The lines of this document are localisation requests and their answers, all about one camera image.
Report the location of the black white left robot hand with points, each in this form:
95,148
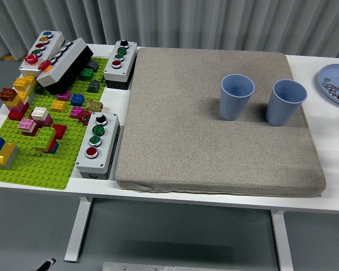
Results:
48,263

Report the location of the blue ribbed plastic cup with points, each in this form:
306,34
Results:
231,104
285,107

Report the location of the white table leg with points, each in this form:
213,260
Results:
282,242
76,234

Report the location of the lime green building baseplate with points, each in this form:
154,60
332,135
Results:
39,169

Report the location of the grey four-button control box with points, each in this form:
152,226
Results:
86,165
124,67

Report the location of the silver metal plate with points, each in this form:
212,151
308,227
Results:
158,266

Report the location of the large yellow building brick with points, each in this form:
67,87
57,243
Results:
4,153

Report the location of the lime green building brick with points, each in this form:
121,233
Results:
45,137

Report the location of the red building brick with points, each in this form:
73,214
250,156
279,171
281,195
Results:
60,131
17,115

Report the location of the pink building brick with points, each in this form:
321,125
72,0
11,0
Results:
27,124

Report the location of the magenta building brick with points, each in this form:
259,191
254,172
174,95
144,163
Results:
76,112
46,121
64,96

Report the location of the white building brick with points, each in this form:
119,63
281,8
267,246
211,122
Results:
40,113

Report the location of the brown building brick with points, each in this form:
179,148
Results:
8,94

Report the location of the grey sloped building brick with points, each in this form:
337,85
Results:
93,86

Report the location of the dark green building brick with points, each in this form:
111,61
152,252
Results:
87,74

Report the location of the grey-brown table mat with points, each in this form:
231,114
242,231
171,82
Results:
186,127

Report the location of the dark grey curved brick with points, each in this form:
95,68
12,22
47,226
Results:
93,65

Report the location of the grey control box black base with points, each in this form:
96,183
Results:
70,56

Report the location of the grey five-button control box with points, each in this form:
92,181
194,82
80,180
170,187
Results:
52,42

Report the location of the grey pleated curtain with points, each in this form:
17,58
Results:
158,22

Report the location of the blue plate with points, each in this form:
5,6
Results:
332,72

